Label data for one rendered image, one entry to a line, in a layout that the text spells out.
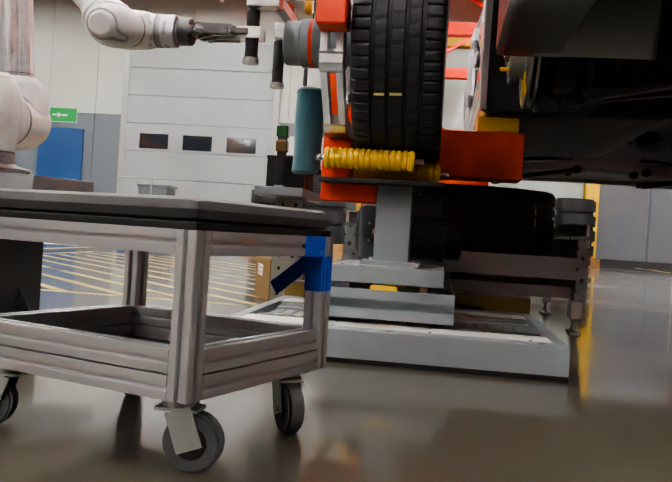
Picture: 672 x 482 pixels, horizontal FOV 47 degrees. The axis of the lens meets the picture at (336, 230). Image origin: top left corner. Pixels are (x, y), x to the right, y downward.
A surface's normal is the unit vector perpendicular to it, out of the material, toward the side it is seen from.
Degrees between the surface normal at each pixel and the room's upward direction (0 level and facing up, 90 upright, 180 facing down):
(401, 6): 87
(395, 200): 90
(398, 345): 90
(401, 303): 90
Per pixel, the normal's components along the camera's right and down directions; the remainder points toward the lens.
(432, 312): -0.13, -0.01
